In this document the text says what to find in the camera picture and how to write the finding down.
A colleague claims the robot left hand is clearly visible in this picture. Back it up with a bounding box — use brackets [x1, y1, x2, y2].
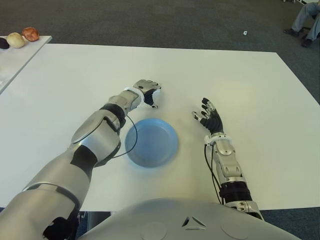
[132, 79, 163, 110]

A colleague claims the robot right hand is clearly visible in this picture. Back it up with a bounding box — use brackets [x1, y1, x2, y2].
[191, 97, 224, 135]

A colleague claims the blue plastic plate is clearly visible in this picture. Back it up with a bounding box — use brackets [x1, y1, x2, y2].
[124, 118, 180, 169]

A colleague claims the grey robot torso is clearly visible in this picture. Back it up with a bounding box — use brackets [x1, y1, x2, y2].
[74, 197, 301, 240]

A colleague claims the brown bread roll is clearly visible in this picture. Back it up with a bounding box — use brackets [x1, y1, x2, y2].
[21, 26, 41, 42]

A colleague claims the white side table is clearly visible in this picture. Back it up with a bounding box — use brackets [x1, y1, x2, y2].
[0, 35, 53, 95]

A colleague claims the seated person in jeans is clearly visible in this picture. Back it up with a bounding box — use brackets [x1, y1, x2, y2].
[283, 2, 320, 48]

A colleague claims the beige bread roll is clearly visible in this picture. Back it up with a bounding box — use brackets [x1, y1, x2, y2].
[6, 32, 26, 48]

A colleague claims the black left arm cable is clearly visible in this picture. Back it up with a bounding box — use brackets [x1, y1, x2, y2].
[109, 113, 139, 160]

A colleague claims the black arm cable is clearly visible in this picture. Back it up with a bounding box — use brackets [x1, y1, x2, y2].
[204, 143, 226, 205]
[109, 113, 139, 160]

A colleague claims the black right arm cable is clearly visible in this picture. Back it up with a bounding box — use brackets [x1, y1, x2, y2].
[204, 143, 226, 205]

